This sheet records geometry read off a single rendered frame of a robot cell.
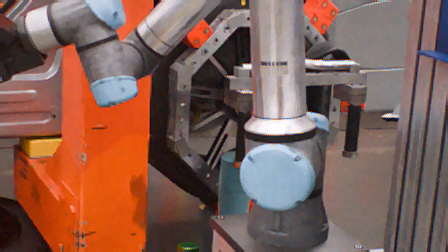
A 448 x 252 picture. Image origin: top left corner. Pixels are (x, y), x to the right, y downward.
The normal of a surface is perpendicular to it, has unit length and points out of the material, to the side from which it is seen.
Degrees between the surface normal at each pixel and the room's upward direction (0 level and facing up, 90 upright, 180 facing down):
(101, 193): 90
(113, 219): 90
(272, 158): 97
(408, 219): 90
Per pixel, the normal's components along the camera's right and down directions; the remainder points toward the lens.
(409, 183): -0.93, 0.04
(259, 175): -0.22, 0.36
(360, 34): 0.44, 0.26
